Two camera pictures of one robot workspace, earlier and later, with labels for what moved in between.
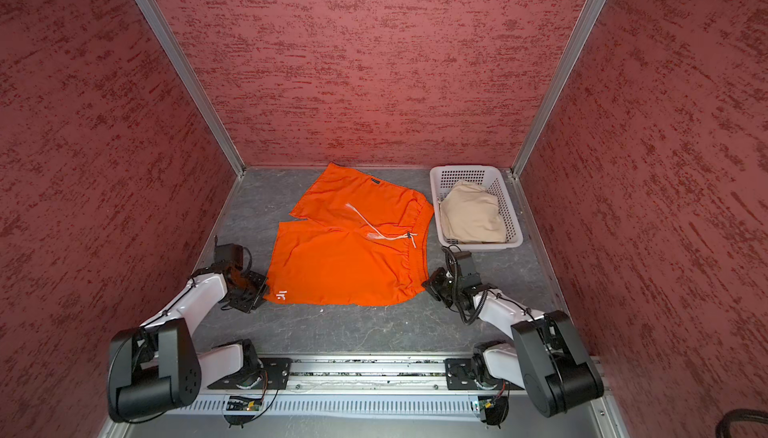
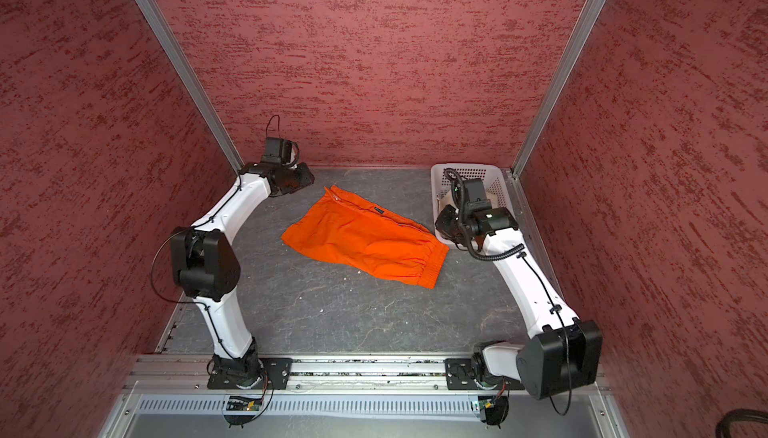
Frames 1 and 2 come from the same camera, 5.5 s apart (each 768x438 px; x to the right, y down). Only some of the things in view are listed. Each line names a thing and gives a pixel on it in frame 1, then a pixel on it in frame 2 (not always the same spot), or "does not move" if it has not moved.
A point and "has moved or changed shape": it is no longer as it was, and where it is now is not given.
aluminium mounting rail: (364, 375) does not move
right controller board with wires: (494, 410) does not move
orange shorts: (360, 242) has moved or changed shape
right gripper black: (432, 284) to (442, 222)
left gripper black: (246, 305) to (307, 178)
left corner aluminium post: (157, 18) does not move
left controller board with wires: (240, 411) does not move
